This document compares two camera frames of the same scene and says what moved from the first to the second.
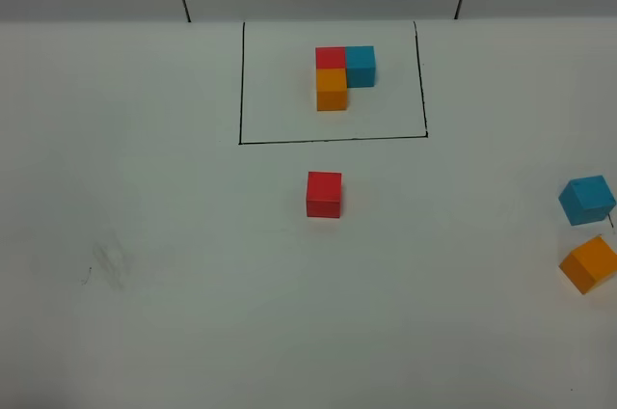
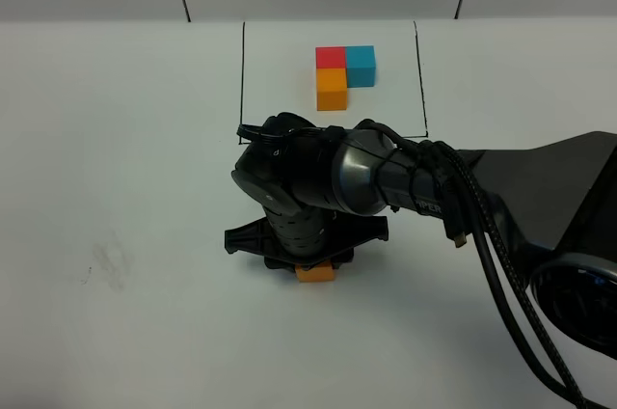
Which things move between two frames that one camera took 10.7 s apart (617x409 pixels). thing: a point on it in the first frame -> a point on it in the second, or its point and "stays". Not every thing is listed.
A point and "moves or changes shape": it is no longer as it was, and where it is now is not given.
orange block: (590, 263) moves or changes shape
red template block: (331, 57) stays
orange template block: (332, 90) stays
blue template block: (361, 66) stays
